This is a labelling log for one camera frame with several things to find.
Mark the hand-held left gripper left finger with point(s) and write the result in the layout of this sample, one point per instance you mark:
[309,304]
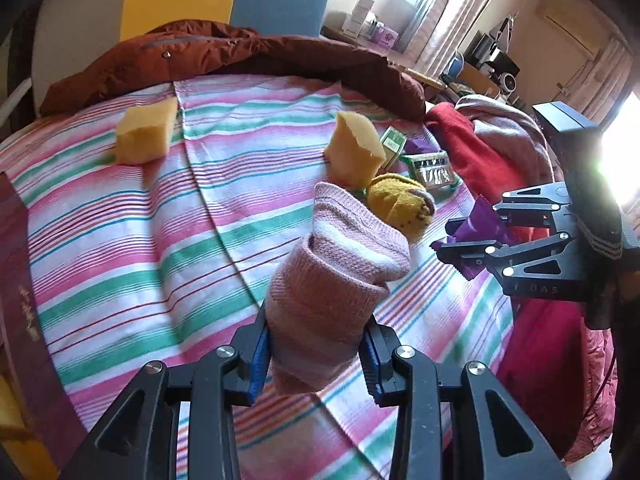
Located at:
[257,360]

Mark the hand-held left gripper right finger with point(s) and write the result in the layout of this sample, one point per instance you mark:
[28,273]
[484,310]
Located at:
[372,370]

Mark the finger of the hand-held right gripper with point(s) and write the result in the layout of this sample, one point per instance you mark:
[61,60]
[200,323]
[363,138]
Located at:
[535,205]
[545,280]

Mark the purple foil packet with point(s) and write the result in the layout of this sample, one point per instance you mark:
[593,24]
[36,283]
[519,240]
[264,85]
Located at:
[475,225]
[420,146]

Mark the pink sock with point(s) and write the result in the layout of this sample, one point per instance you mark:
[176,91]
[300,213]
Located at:
[325,290]

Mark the yellow sock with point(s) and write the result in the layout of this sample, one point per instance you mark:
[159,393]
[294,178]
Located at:
[400,205]

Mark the green carton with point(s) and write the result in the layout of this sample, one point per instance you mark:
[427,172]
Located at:
[392,142]

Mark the maroon and gold tin box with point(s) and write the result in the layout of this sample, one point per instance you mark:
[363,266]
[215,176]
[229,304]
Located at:
[30,285]

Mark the person's right forearm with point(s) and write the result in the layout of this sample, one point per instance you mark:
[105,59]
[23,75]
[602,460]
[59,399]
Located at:
[607,245]

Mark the red fleece cloth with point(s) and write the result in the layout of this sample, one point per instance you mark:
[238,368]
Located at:
[470,155]

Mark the magenta garment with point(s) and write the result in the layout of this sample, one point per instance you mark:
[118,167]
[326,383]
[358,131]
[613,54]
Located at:
[545,370]

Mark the green and silver packet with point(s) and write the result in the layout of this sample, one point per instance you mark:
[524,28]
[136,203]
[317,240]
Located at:
[432,170]

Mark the black stereo speaker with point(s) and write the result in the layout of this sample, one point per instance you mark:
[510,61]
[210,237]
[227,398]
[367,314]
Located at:
[502,70]

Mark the cardboard box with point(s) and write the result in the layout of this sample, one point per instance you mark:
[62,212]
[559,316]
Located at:
[477,80]

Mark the blue round container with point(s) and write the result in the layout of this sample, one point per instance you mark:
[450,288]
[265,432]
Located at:
[456,65]

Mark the yellow sponge block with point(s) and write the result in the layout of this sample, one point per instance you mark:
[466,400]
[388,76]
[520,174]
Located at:
[142,135]
[352,152]

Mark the sheer pink curtain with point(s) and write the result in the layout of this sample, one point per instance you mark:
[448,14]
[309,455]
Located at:
[450,10]

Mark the wooden side table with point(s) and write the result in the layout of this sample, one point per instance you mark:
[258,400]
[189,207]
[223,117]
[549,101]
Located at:
[380,55]

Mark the purple box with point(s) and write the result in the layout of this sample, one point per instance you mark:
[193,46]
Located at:
[385,36]

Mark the white carton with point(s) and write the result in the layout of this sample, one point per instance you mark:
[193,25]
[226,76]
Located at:
[357,17]

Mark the maroon puffer jacket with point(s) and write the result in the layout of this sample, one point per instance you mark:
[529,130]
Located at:
[250,55]

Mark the wall air conditioner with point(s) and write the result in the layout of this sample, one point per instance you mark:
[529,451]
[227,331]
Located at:
[570,27]

